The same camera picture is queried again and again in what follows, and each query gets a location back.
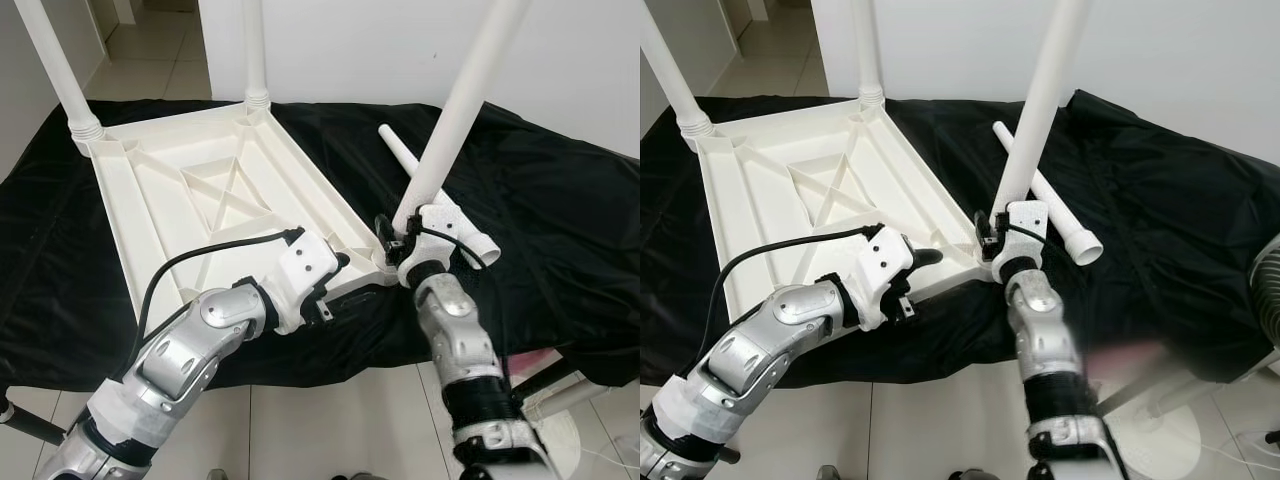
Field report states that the white plastic table top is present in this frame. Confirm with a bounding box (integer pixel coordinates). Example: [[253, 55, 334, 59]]
[[85, 100, 399, 313], [690, 97, 993, 323]]

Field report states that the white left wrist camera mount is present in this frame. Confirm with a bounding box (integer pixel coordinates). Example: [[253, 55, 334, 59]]
[[855, 225, 916, 331], [270, 232, 341, 336]]

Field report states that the white plastic table leg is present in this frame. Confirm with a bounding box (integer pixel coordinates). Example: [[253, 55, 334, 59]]
[[853, 0, 886, 106], [992, 121, 1104, 266], [990, 0, 1093, 236], [378, 124, 501, 269], [243, 0, 273, 109], [640, 5, 716, 151], [14, 0, 106, 156], [392, 0, 534, 239]]

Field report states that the black nylon cloth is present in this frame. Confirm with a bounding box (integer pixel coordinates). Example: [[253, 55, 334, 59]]
[[640, 92, 1280, 386], [0, 95, 641, 391]]

